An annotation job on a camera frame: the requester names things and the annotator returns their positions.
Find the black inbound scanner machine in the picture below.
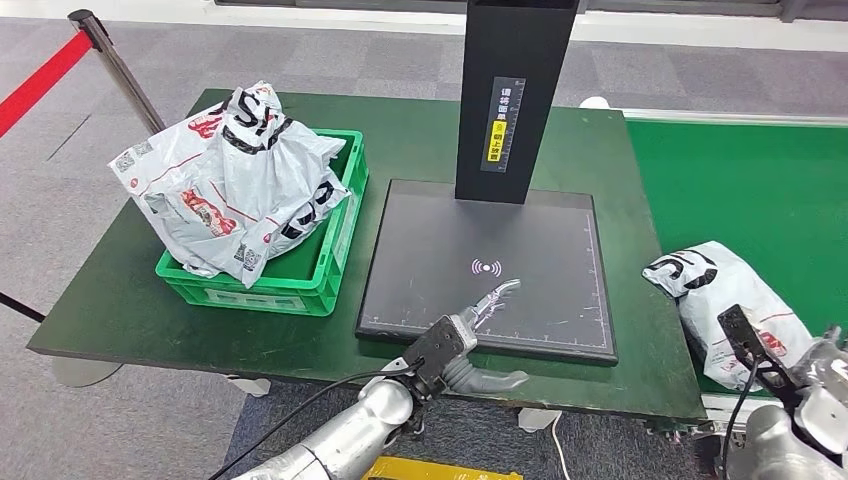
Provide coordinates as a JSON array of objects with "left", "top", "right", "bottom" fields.
[{"left": 354, "top": 0, "right": 619, "bottom": 368}]

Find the black camera cable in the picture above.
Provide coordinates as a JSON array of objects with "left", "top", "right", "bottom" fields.
[
  {"left": 720, "top": 354, "right": 760, "bottom": 480},
  {"left": 207, "top": 360, "right": 425, "bottom": 480}
]

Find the black right camera cable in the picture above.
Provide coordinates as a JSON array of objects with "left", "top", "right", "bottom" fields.
[{"left": 720, "top": 354, "right": 760, "bottom": 480}]

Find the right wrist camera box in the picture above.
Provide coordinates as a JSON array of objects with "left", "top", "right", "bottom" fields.
[{"left": 716, "top": 303, "right": 796, "bottom": 399}]

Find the green plastic crate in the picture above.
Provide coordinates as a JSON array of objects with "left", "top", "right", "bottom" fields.
[{"left": 154, "top": 129, "right": 370, "bottom": 318}]

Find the thin white cable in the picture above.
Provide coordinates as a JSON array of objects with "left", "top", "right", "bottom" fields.
[{"left": 549, "top": 413, "right": 571, "bottom": 480}]

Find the red barrier belt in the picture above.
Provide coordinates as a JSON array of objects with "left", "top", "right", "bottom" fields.
[{"left": 0, "top": 29, "right": 94, "bottom": 140}]

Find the white poly mailer parcel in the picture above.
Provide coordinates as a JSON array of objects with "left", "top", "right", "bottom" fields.
[
  {"left": 641, "top": 240, "right": 817, "bottom": 394},
  {"left": 107, "top": 99, "right": 352, "bottom": 278},
  {"left": 144, "top": 81, "right": 348, "bottom": 290}
]

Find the black left camera cable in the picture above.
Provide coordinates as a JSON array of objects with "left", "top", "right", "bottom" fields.
[{"left": 207, "top": 360, "right": 425, "bottom": 480}]

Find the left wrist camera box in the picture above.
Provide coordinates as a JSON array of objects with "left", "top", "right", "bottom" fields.
[{"left": 400, "top": 314, "right": 479, "bottom": 403}]

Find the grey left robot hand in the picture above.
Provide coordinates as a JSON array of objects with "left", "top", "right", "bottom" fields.
[{"left": 442, "top": 278, "right": 531, "bottom": 397}]

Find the black barrier strap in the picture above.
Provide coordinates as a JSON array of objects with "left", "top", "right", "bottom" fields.
[{"left": 0, "top": 290, "right": 46, "bottom": 324}]

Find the yellow taped block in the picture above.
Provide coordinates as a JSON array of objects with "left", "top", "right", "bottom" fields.
[{"left": 360, "top": 455, "right": 525, "bottom": 480}]

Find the pale round table foot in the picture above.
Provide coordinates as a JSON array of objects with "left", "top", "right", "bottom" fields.
[{"left": 50, "top": 356, "right": 123, "bottom": 388}]

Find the green conveyor belt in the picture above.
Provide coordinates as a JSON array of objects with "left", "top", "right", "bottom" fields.
[{"left": 624, "top": 119, "right": 848, "bottom": 399}]

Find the steel stanchion post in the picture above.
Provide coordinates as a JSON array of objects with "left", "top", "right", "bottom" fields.
[{"left": 66, "top": 7, "right": 167, "bottom": 136}]

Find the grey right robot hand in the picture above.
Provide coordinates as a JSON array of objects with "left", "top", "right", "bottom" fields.
[{"left": 791, "top": 324, "right": 848, "bottom": 402}]

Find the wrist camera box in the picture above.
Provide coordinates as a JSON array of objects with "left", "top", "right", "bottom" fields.
[
  {"left": 716, "top": 303, "right": 796, "bottom": 399},
  {"left": 400, "top": 314, "right": 479, "bottom": 403}
]

